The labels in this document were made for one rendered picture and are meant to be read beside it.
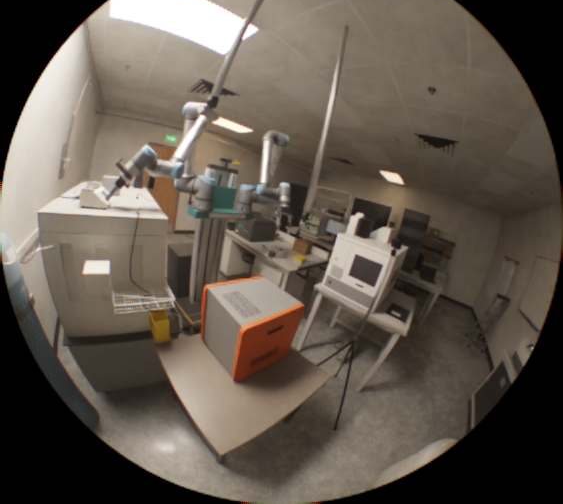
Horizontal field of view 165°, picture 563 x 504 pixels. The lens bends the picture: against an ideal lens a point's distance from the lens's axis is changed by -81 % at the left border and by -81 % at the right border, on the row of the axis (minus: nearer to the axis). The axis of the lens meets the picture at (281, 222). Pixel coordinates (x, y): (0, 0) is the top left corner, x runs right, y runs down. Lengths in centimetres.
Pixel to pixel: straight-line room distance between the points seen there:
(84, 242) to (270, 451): 174
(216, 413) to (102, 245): 92
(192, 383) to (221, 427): 28
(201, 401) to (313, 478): 109
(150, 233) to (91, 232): 30
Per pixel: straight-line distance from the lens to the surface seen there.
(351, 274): 171
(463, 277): 649
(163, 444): 176
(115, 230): 100
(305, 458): 182
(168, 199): 515
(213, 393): 111
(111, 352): 145
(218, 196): 184
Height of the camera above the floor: 169
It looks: 9 degrees down
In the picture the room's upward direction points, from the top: 14 degrees clockwise
